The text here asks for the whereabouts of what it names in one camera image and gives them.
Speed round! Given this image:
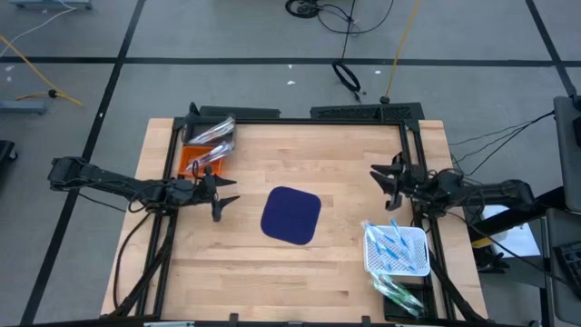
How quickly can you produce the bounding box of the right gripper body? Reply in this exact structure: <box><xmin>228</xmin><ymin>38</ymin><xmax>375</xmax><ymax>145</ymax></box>
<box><xmin>385</xmin><ymin>152</ymin><xmax>430</xmax><ymax>211</ymax></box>

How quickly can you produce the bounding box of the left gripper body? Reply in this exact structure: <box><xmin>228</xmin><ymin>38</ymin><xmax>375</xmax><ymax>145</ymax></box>
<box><xmin>168</xmin><ymin>165</ymin><xmax>223</xmax><ymax>223</ymax></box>

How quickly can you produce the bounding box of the green toothbrush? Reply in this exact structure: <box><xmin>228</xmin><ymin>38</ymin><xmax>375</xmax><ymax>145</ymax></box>
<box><xmin>371</xmin><ymin>272</ymin><xmax>409</xmax><ymax>301</ymax></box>
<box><xmin>369</xmin><ymin>279</ymin><xmax>421</xmax><ymax>318</ymax></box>
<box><xmin>376</xmin><ymin>273</ymin><xmax>426</xmax><ymax>310</ymax></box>

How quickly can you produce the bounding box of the orange plastic basket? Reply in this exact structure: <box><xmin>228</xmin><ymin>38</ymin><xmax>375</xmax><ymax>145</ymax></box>
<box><xmin>179</xmin><ymin>144</ymin><xmax>225</xmax><ymax>178</ymax></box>

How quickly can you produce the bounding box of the black perforated electronics box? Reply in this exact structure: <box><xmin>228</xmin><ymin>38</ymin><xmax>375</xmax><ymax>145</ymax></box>
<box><xmin>310</xmin><ymin>102</ymin><xmax>426</xmax><ymax>123</ymax></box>

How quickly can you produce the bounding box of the navy blue square mat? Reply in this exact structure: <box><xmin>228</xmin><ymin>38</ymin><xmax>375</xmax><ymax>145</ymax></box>
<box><xmin>260</xmin><ymin>185</ymin><xmax>322</xmax><ymax>246</ymax></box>

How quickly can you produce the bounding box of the white perforated plastic basket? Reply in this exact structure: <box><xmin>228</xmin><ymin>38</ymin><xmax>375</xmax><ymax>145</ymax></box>
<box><xmin>362</xmin><ymin>224</ymin><xmax>431</xmax><ymax>277</ymax></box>

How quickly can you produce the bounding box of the black desk beam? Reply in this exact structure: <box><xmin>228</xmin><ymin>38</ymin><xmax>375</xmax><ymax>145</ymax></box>
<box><xmin>467</xmin><ymin>185</ymin><xmax>568</xmax><ymax>237</ymax></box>

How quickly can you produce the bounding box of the white paper sheet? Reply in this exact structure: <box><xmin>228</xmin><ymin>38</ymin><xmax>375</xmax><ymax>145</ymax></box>
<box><xmin>478</xmin><ymin>203</ymin><xmax>542</xmax><ymax>259</ymax></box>

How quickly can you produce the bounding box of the black plastic bin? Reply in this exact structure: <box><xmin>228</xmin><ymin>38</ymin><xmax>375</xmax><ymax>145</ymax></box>
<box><xmin>382</xmin><ymin>272</ymin><xmax>432</xmax><ymax>322</ymax></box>

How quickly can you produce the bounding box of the grey desk panel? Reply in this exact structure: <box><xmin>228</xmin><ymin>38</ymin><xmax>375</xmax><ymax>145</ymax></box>
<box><xmin>553</xmin><ymin>94</ymin><xmax>581</xmax><ymax>201</ymax></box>

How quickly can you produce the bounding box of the black keyboard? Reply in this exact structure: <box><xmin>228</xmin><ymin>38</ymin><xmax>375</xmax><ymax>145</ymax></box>
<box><xmin>556</xmin><ymin>240</ymin><xmax>581</xmax><ymax>285</ymax></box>

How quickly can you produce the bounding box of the grey metal foot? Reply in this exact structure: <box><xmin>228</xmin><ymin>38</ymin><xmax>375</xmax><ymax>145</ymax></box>
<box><xmin>0</xmin><ymin>100</ymin><xmax>49</xmax><ymax>114</ymax></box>

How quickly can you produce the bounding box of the black chair base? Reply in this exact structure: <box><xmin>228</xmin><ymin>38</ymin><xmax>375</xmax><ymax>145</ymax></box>
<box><xmin>0</xmin><ymin>139</ymin><xmax>19</xmax><ymax>165</ymax></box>

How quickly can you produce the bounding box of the grey desk surface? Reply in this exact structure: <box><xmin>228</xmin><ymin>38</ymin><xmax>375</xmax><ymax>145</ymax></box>
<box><xmin>542</xmin><ymin>208</ymin><xmax>581</xmax><ymax>326</ymax></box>

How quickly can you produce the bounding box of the grey cart base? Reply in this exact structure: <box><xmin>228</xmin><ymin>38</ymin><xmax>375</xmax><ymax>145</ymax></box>
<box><xmin>8</xmin><ymin>0</ymin><xmax>94</xmax><ymax>11</ymax></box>

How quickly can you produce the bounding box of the black aluminium table frame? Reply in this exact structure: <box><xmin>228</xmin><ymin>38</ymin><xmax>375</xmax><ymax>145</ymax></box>
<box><xmin>108</xmin><ymin>115</ymin><xmax>489</xmax><ymax>326</ymax></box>

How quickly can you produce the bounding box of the black looped floor cable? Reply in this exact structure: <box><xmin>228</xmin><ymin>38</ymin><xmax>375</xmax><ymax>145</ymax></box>
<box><xmin>332</xmin><ymin>0</ymin><xmax>364</xmax><ymax>104</ymax></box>

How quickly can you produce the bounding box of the black arm base cable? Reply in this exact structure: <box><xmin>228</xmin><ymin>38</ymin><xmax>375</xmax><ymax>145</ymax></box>
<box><xmin>112</xmin><ymin>211</ymin><xmax>153</xmax><ymax>312</ymax></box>

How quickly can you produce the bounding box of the yellow cable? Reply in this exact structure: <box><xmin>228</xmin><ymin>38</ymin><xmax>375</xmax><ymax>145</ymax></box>
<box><xmin>0</xmin><ymin>34</ymin><xmax>85</xmax><ymax>108</ymax></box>
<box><xmin>380</xmin><ymin>0</ymin><xmax>422</xmax><ymax>104</ymax></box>

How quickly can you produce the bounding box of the thin black cable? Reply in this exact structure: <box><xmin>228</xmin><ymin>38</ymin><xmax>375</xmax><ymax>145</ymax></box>
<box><xmin>467</xmin><ymin>111</ymin><xmax>557</xmax><ymax>176</ymax></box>

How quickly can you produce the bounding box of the black coiled floor cable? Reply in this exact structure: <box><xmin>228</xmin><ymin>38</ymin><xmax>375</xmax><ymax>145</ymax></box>
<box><xmin>284</xmin><ymin>0</ymin><xmax>396</xmax><ymax>36</ymax></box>

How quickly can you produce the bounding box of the white floor cable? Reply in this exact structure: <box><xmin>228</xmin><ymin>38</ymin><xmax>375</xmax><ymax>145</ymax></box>
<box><xmin>0</xmin><ymin>0</ymin><xmax>82</xmax><ymax>59</ymax></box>

